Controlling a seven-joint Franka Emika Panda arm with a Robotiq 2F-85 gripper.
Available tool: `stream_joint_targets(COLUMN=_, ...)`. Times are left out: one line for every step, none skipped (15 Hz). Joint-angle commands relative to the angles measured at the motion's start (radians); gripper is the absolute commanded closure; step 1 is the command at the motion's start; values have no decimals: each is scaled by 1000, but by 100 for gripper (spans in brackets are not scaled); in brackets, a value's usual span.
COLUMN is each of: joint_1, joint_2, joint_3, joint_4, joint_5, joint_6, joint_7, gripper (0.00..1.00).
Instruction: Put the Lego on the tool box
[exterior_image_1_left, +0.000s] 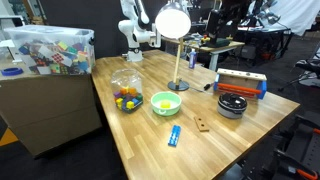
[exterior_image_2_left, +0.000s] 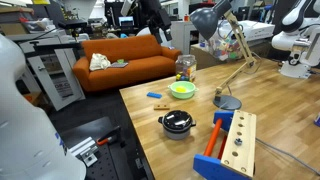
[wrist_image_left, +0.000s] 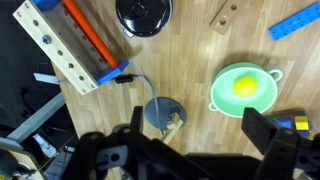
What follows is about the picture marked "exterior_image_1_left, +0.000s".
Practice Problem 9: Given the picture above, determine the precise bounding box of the blue Lego brick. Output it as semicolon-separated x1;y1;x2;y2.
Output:
167;124;182;148

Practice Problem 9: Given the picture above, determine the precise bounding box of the green bowl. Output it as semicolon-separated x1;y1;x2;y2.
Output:
150;91;183;117

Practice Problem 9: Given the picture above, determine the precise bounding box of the clear plastic jar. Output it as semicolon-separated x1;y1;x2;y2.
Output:
110;68;144;114

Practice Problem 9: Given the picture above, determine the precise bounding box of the blue bottle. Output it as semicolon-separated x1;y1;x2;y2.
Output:
188;48;198;70

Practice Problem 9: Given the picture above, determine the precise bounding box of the wooden piece with two holes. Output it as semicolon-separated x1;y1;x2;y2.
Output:
194;115;211;133

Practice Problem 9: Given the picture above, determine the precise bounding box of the black round pot with lid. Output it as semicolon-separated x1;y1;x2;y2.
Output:
216;92;248;120

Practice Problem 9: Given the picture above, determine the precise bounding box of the wooden background desk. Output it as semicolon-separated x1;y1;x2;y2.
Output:
163;34;246;72

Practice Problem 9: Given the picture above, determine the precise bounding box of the black machine on desk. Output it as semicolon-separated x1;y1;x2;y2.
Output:
204;0;251;49

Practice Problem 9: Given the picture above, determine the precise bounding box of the cardboard cabinet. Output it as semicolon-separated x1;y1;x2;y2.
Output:
0;56;103;158

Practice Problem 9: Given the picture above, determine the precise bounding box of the dark background table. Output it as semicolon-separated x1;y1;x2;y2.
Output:
234;25;294;67

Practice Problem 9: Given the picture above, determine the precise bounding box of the clear bin of puzzle cubes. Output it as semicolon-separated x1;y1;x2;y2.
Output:
3;24;96;76

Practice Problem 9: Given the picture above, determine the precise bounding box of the black office chair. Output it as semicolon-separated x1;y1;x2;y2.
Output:
278;46;320;93

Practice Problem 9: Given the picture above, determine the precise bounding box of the white sheet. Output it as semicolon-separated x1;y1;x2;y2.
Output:
266;0;320;37

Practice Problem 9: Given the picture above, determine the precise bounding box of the orange and black clamp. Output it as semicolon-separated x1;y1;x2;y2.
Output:
295;167;320;180

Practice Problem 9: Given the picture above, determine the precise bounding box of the braided lamp cable with switch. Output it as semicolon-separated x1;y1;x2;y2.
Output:
188;82;216;94

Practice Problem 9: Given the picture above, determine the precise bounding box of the wooden tool box, orange handle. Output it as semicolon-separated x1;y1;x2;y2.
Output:
213;67;268;100

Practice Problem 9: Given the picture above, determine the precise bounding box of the black perforated frame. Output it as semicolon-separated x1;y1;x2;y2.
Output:
239;111;320;180

